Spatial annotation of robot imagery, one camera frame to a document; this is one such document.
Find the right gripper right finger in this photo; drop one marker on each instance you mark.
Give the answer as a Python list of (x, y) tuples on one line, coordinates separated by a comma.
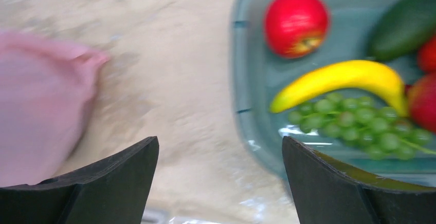
[(326, 190)]

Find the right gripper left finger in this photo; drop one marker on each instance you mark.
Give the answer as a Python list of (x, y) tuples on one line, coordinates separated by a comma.
[(112, 190)]

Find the pink plastic bag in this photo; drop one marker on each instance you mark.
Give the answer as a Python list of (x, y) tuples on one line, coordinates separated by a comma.
[(47, 92)]

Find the red apple from bag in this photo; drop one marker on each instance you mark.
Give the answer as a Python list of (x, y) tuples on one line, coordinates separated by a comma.
[(295, 28)]

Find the green grapes bunch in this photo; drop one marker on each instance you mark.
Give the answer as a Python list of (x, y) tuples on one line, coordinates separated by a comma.
[(358, 123)]

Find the yellow banana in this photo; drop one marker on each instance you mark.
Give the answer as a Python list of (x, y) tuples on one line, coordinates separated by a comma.
[(374, 77)]

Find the red apple in tub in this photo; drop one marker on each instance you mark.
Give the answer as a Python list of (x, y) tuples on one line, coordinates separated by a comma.
[(421, 102)]

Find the teal plastic tub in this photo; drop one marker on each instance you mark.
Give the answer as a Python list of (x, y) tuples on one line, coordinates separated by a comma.
[(258, 74)]

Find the dark green avocado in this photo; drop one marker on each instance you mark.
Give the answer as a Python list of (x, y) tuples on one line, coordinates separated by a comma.
[(401, 30)]

